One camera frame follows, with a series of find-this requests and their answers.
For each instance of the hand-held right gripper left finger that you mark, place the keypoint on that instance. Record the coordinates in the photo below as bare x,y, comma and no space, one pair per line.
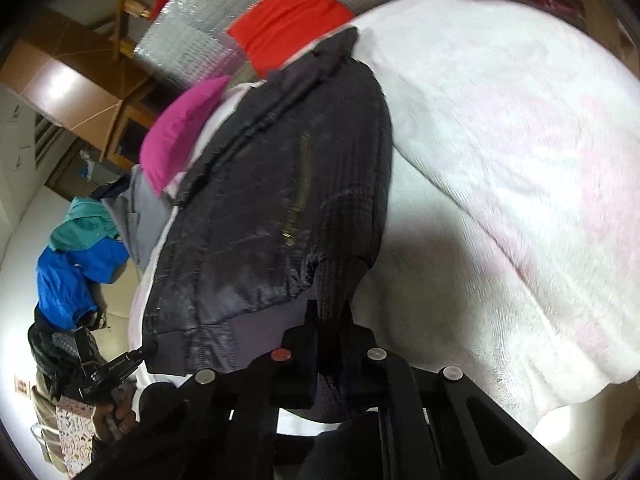
300,360

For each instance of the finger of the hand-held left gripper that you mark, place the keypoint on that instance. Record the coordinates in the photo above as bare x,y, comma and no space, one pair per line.
145,349

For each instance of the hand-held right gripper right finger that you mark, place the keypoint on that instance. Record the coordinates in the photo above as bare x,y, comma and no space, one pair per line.
357,365

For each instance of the black quilted jacket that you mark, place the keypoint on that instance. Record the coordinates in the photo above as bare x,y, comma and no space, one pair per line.
280,185

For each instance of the person's left forearm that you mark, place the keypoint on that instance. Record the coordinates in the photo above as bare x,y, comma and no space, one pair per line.
155,410

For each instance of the person's left hand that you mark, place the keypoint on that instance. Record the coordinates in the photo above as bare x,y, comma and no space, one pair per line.
115,412

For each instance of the dark checked garment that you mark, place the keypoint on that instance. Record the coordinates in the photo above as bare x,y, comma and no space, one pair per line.
50,350

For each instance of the patterned paper bag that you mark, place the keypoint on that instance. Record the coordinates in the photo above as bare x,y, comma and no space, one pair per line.
70,435

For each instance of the blue garment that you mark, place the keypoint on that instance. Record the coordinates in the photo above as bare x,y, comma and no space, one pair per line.
65,280

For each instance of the grey garment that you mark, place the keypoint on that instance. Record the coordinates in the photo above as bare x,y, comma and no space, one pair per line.
140,210

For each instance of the teal garment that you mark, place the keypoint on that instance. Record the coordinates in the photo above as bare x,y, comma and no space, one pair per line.
80,225

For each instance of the magenta pillow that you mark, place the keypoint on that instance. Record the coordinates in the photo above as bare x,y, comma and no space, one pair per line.
175,135

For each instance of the white fleece blanket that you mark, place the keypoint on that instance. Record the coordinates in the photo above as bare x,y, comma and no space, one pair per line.
500,160

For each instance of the wooden cabinet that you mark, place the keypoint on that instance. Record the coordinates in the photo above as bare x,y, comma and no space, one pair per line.
65,85

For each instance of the silver foil mat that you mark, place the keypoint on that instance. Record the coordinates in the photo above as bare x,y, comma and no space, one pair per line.
200,45

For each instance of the wooden stair railing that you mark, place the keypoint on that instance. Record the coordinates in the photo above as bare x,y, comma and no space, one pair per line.
134,5

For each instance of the red pillow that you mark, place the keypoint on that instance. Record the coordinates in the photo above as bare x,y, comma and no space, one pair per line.
285,15

